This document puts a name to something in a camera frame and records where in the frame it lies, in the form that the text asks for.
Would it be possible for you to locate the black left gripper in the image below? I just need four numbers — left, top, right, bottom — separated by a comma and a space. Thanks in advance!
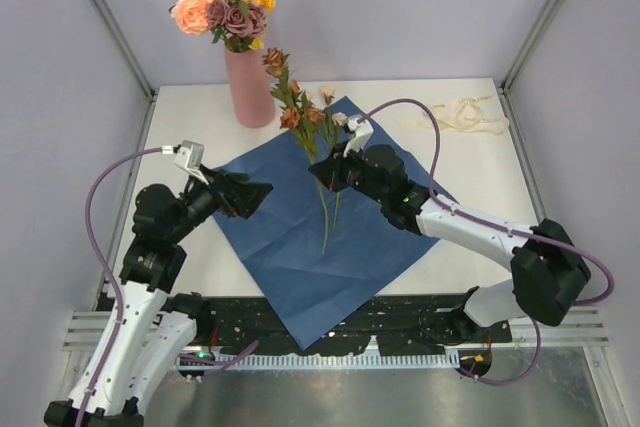
168, 162, 272, 241

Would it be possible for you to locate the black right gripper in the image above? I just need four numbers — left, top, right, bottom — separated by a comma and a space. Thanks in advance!
309, 140, 387, 205

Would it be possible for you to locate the artificial flower bunch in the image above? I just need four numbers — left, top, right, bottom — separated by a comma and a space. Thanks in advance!
262, 46, 334, 254

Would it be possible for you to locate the cream white flower stem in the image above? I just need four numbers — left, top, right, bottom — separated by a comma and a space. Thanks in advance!
319, 84, 351, 228

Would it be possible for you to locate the blue wrapping paper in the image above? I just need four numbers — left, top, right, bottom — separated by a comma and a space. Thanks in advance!
212, 96, 456, 351

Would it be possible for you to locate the cream ribbon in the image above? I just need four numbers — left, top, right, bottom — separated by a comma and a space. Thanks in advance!
395, 94, 511, 137

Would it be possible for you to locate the mauve flower stem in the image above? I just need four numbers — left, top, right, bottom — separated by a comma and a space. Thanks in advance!
206, 0, 267, 53

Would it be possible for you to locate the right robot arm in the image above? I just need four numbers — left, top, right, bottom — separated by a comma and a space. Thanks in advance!
309, 145, 591, 342

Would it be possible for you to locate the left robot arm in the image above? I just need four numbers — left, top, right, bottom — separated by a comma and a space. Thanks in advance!
44, 167, 273, 426

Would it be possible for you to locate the pink tapered vase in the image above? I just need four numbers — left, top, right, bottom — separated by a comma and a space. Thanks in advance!
224, 49, 276, 128

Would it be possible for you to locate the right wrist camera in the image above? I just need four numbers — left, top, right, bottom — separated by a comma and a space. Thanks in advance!
343, 115, 373, 157

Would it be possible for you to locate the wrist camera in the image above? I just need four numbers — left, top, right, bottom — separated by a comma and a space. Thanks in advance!
343, 115, 373, 157
161, 140, 209, 185

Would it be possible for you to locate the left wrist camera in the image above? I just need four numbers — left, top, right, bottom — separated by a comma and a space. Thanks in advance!
161, 140, 209, 185

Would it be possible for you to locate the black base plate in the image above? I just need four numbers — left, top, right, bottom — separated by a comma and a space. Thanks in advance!
192, 294, 512, 357

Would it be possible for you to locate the white slotted cable duct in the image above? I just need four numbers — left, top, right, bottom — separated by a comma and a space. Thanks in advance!
175, 350, 459, 371

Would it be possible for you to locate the left aluminium frame post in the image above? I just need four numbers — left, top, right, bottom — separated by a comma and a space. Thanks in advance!
90, 0, 155, 101

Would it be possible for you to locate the aluminium frame post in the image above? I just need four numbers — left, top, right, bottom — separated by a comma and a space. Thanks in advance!
90, 0, 155, 101
499, 0, 594, 96

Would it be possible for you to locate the right aluminium frame post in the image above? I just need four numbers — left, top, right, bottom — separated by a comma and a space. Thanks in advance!
499, 0, 594, 96

